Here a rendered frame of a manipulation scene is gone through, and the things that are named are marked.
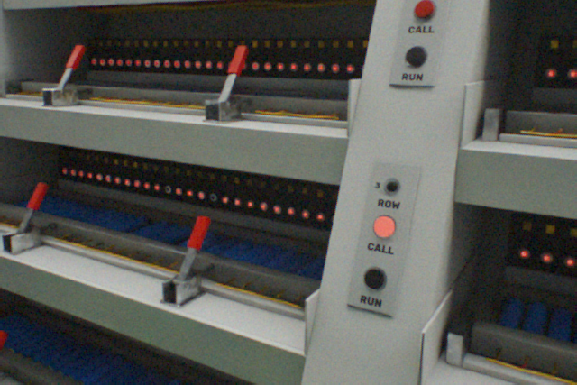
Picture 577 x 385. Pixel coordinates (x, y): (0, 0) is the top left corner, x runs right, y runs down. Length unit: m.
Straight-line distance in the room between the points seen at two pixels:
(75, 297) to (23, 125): 0.26
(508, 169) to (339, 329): 0.19
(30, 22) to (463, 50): 0.70
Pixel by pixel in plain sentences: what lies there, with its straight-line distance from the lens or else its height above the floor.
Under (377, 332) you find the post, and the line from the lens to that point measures 0.44.
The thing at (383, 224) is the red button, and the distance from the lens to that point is 0.43.
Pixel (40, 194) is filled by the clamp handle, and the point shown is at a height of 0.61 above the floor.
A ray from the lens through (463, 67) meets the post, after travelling 0.46.
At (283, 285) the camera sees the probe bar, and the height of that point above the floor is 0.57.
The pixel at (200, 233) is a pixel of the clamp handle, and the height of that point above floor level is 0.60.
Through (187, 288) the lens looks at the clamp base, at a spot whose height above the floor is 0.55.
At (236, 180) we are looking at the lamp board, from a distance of 0.69.
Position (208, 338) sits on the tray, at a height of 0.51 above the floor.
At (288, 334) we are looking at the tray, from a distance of 0.49.
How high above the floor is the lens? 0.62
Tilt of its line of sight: 7 degrees up
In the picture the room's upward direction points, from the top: 12 degrees clockwise
